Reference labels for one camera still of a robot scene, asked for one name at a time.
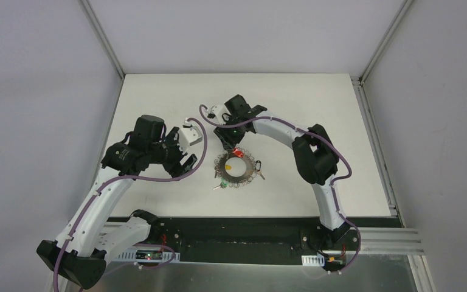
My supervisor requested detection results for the silver key with red tag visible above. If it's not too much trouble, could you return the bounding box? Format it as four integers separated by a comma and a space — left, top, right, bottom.
232, 147, 245, 159

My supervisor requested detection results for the metal disc keyring with rings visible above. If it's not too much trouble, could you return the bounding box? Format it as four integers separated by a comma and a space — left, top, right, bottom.
214, 148, 257, 189

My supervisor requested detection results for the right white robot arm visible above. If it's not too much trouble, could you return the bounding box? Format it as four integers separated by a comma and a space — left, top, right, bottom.
201, 95, 350, 249

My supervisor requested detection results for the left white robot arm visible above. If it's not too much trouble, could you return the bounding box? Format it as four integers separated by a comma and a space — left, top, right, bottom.
36, 115, 208, 291

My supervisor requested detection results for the silver key with green tag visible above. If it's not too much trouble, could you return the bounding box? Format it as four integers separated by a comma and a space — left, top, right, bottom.
213, 181, 229, 190

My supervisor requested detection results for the silver key with black tag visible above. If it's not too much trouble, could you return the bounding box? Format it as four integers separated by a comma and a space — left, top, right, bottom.
254, 160, 265, 180

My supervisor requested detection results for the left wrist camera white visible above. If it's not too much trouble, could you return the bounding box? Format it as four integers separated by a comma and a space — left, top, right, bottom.
178, 119, 203, 149

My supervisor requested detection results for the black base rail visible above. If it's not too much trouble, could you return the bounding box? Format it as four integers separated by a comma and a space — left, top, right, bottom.
135, 217, 399, 271

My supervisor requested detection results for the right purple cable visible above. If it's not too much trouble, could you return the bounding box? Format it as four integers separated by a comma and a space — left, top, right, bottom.
199, 104, 362, 275

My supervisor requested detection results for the purple cable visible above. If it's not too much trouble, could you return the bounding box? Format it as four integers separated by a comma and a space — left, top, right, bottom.
199, 104, 362, 275
52, 117, 209, 292

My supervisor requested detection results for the right white cable duct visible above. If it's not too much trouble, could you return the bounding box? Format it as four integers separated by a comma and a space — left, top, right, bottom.
301, 254, 325, 267

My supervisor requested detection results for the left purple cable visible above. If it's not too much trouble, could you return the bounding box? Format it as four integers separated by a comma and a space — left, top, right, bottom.
52, 117, 209, 292

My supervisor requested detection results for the aluminium frame rail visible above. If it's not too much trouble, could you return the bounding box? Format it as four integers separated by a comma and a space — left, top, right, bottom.
100, 222, 423, 254

